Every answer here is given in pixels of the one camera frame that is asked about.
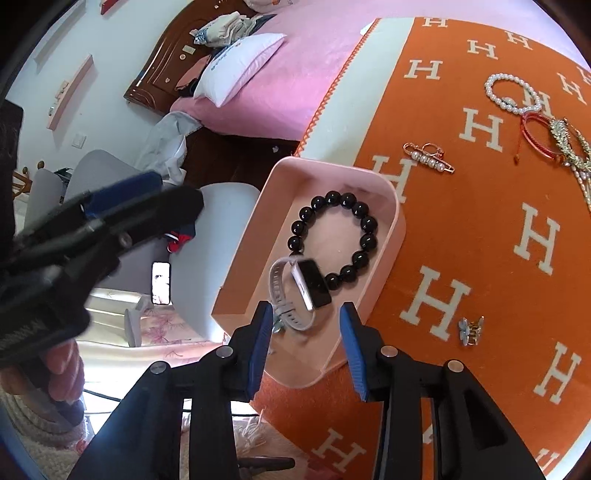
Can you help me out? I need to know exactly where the grey office chair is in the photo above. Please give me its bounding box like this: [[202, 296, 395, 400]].
[[25, 149, 265, 344]]

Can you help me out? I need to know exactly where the pink plastic tray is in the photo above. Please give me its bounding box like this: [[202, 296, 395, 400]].
[[211, 156, 407, 388]]

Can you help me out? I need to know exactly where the pink floral mat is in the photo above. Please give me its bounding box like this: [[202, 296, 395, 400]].
[[76, 288, 227, 393]]

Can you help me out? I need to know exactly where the rose gold pearl brooch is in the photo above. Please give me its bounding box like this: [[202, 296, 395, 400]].
[[403, 141, 455, 175]]

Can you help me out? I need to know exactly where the orange letter-print blanket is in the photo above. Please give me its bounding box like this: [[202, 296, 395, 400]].
[[295, 16, 591, 480]]

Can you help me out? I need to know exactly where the person's left hand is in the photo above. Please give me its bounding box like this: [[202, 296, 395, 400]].
[[44, 339, 88, 404]]

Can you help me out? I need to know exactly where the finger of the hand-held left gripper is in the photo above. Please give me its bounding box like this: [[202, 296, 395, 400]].
[[69, 186, 205, 278], [62, 171, 164, 222]]

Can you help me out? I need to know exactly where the small blue hair claw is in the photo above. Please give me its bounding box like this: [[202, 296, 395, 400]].
[[458, 316, 485, 346]]

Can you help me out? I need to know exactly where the gold rhinestone hair comb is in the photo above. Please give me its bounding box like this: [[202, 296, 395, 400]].
[[547, 117, 591, 174]]

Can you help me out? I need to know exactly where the white pearl bracelet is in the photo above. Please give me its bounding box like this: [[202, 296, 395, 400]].
[[484, 73, 543, 116]]

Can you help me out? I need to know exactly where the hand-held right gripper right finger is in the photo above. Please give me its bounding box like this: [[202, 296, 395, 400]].
[[338, 301, 548, 480]]

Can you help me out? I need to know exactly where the pink bed sheet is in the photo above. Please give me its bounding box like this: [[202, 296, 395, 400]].
[[170, 0, 546, 141]]

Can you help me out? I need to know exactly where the brown wooden headboard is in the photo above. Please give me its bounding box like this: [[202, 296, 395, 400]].
[[124, 0, 252, 116]]

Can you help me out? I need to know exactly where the navy and red garment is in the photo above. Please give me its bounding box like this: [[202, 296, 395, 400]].
[[164, 228, 195, 254]]

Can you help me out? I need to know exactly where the pile of folded clothes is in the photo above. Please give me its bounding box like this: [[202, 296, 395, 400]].
[[190, 11, 278, 49]]

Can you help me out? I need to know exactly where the smartphone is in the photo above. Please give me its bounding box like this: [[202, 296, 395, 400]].
[[151, 261, 172, 306]]

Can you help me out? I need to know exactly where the white garment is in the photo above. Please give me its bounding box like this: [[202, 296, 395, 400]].
[[136, 111, 204, 185]]

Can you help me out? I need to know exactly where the small pearl necklace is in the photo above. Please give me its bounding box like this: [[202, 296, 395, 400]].
[[570, 164, 591, 208]]

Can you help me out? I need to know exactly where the black bead bracelet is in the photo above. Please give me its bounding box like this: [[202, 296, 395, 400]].
[[286, 190, 379, 284]]

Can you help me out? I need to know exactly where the white pillow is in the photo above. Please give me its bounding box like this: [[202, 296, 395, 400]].
[[193, 32, 287, 108]]

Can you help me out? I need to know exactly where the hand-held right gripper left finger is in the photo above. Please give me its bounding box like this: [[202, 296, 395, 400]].
[[67, 301, 275, 480]]

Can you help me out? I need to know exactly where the red string bracelet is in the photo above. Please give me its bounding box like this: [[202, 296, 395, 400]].
[[513, 111, 561, 164]]

